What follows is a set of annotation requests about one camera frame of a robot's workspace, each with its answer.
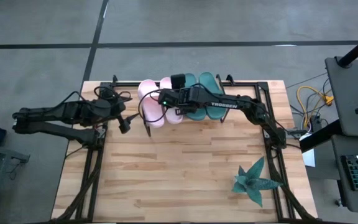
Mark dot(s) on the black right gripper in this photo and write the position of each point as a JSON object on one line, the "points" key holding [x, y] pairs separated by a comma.
{"points": [[182, 98]]}

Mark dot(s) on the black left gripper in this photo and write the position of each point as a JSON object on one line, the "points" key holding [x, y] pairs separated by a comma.
{"points": [[113, 105]]}

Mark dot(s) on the pink rubber slide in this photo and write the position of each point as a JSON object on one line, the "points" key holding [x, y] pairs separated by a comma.
{"points": [[174, 119], [151, 110]]}

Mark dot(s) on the green rubber slide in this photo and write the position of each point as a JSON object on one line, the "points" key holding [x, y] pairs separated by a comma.
{"points": [[196, 117], [211, 83]]}

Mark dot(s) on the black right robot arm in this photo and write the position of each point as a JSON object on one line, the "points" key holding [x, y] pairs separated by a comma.
{"points": [[247, 107]]}

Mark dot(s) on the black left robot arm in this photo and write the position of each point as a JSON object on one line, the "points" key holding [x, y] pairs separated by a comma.
{"points": [[57, 113]]}

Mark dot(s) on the wooden shelf with black legs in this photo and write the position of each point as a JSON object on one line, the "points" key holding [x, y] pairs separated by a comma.
{"points": [[147, 128]]}

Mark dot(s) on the green artificial plant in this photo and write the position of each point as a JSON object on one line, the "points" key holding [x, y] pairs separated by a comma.
{"points": [[253, 183]]}

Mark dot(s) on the grey power strip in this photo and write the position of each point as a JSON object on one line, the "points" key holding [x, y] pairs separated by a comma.
{"points": [[295, 132]]}

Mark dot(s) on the grey metal stand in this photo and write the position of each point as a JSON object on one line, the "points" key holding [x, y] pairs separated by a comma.
{"points": [[11, 155]]}

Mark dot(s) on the white paper sheet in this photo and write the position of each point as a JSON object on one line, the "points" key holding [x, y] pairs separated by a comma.
{"points": [[309, 158]]}

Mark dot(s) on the black diagonal bar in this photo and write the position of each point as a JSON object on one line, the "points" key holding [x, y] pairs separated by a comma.
{"points": [[319, 138]]}

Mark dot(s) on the grey desk with pole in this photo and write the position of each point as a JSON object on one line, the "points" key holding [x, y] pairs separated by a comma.
{"points": [[350, 93]]}

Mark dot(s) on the black pole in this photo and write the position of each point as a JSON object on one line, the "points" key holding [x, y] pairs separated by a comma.
{"points": [[353, 53]]}

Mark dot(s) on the grey desk with keyboard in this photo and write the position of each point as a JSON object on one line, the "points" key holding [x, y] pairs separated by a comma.
{"points": [[353, 199]]}

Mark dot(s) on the black aluminium table frame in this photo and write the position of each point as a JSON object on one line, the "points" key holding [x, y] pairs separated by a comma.
{"points": [[244, 84]]}

